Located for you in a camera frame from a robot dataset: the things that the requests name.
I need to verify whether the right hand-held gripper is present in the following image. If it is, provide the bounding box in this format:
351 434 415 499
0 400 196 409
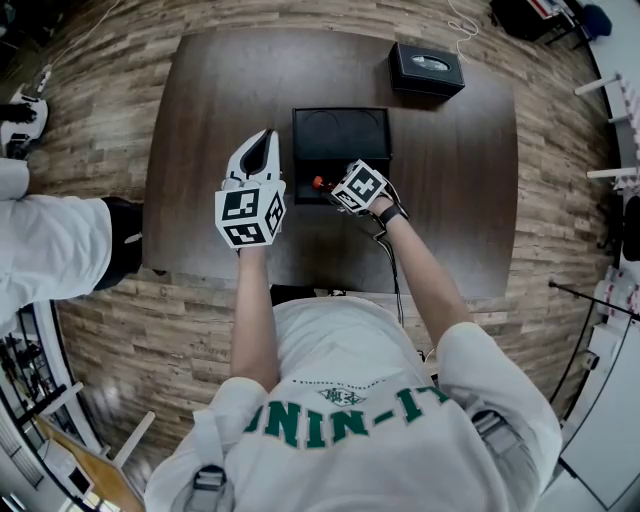
328 158 390 215

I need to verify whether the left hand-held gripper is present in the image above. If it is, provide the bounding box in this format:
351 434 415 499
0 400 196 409
214 128 288 250

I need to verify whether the person's left forearm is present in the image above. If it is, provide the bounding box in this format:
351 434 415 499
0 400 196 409
228 243 282 397

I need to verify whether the person's right forearm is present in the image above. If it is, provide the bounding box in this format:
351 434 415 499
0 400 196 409
383 213 475 347

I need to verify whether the black tissue box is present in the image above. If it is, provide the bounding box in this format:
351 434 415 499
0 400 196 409
387 41 467 107

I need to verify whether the black wristband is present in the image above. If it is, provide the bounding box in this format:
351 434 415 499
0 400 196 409
378 202 410 225

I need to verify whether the white floor device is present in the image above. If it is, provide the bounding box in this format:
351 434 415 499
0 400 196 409
0 89 50 160

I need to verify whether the person's white printed shirt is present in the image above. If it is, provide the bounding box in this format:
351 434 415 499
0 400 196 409
143 296 565 512

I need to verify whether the black stand pole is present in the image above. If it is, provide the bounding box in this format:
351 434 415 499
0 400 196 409
546 279 640 322

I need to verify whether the glass display shelf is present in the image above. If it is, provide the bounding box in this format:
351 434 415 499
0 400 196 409
0 299 69 451

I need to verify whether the white curved desk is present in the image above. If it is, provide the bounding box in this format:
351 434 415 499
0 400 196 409
582 0 640 201

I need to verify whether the blue chair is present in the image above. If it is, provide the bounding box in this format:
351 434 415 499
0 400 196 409
581 3 614 39

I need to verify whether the wooden board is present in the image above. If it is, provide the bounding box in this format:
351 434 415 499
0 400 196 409
35 413 147 512

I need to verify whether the white cabinet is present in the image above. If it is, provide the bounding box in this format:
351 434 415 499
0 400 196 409
558 319 640 508

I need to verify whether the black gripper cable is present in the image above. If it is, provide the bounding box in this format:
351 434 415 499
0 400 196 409
370 219 407 327

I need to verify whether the white floor cable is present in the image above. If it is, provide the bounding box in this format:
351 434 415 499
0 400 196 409
446 0 482 65

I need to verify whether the white power strip cable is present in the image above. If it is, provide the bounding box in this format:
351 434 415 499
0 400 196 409
35 0 122 96

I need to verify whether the grey harness strap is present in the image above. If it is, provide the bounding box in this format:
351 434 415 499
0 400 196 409
190 463 232 512
468 408 531 466

